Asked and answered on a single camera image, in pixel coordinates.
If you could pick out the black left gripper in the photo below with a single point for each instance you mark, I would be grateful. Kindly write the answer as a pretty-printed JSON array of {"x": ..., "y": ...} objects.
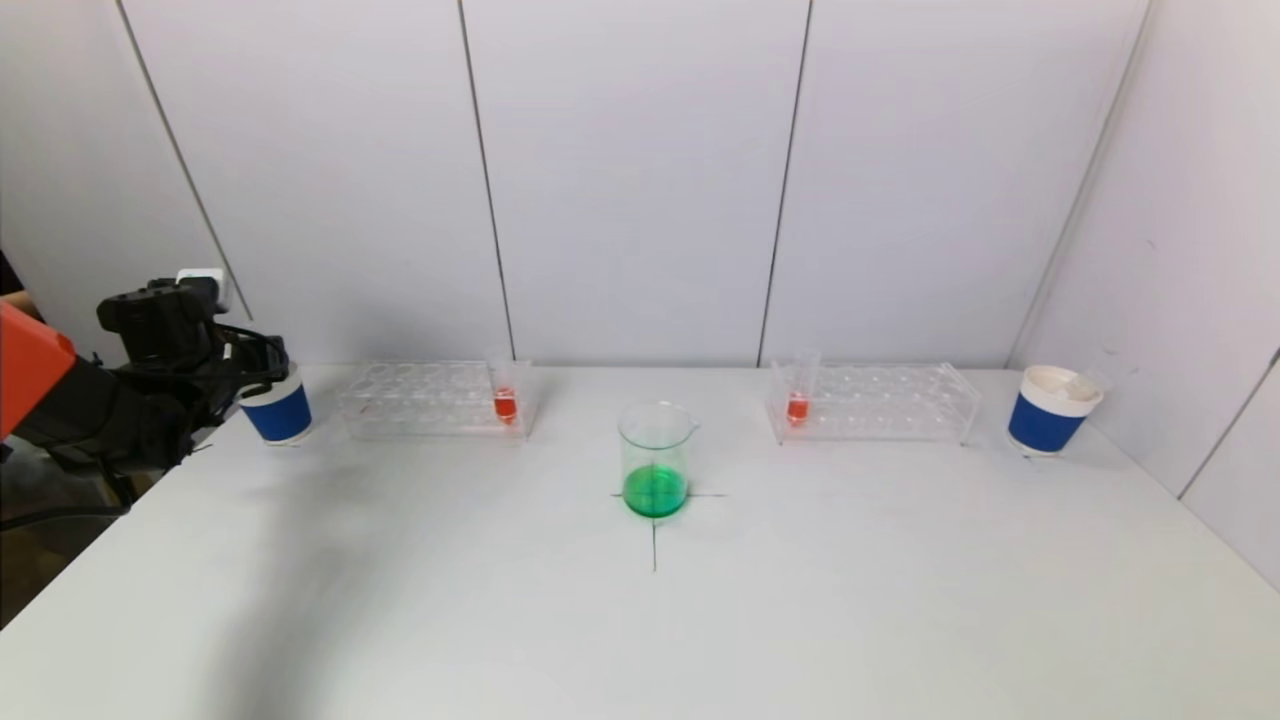
[{"x": 262, "y": 357}]

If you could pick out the test tube with yellow pigment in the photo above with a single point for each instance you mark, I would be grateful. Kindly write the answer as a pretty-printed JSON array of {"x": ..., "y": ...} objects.
[{"x": 1083, "y": 385}]

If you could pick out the bystander bare forearm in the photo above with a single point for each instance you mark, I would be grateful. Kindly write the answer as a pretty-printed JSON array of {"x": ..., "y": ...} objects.
[{"x": 10, "y": 297}]

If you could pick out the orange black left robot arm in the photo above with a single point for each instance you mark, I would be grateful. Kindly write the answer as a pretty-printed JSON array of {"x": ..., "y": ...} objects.
[{"x": 90, "y": 415}]

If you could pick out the clear acrylic test tube rack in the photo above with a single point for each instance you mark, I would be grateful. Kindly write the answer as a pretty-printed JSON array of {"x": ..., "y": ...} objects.
[
  {"x": 880, "y": 412},
  {"x": 430, "y": 410}
]

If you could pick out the test tube with red liquid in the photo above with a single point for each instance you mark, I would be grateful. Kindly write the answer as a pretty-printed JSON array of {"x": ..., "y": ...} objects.
[
  {"x": 796, "y": 408},
  {"x": 505, "y": 405}
]

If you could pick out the clear glass beaker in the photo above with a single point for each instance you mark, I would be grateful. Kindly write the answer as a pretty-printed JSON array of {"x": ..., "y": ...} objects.
[{"x": 655, "y": 485}]

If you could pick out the blue white paper cup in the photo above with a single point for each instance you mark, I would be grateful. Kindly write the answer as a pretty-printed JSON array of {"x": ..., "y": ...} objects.
[
  {"x": 280, "y": 418},
  {"x": 1040, "y": 425}
]

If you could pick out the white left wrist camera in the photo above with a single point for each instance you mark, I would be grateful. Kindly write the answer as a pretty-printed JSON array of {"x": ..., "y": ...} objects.
[{"x": 205, "y": 285}]

